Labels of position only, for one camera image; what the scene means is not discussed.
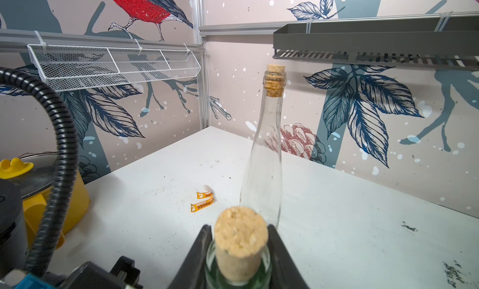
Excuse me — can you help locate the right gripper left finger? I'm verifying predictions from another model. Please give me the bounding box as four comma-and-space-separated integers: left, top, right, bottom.
167, 225, 213, 289

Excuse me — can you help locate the black hanging metal basket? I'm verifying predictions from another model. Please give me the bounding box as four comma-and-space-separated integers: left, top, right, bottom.
273, 13, 479, 71

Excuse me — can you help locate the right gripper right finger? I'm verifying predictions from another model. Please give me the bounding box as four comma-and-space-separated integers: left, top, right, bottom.
268, 224, 309, 289

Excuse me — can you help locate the white wire mesh basket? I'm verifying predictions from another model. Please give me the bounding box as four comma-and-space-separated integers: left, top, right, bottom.
27, 44, 201, 91

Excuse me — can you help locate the torn orange label piece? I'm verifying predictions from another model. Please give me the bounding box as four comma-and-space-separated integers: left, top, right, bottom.
197, 185, 214, 200

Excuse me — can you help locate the small corked glass bottle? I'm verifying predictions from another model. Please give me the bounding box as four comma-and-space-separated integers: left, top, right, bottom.
205, 206, 272, 289

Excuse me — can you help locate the tall corked glass bottle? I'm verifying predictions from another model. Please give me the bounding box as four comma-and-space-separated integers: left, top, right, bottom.
240, 64, 286, 227

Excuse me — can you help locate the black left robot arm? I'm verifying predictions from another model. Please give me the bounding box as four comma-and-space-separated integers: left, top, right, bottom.
1, 68, 140, 289

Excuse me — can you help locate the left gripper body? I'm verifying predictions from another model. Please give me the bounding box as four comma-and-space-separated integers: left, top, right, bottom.
58, 256, 143, 289

